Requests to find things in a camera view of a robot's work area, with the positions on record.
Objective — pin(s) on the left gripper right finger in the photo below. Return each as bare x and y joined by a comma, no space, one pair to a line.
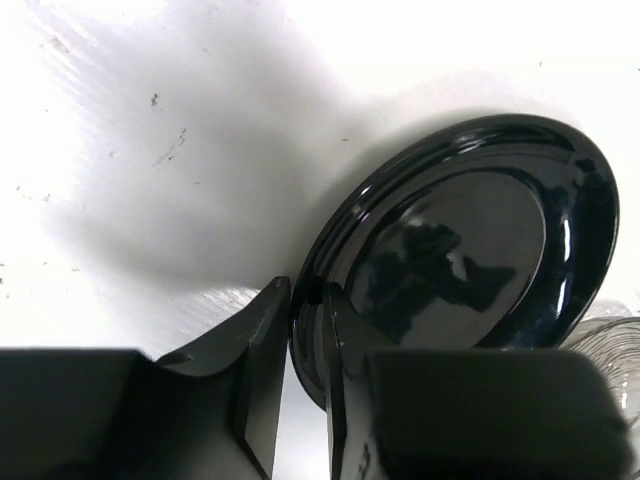
463,414

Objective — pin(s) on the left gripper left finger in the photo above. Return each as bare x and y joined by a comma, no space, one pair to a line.
208,410

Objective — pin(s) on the black round plate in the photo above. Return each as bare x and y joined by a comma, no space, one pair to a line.
496,232

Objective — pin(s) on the smoky grey glass plate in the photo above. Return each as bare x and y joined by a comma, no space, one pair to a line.
612,345

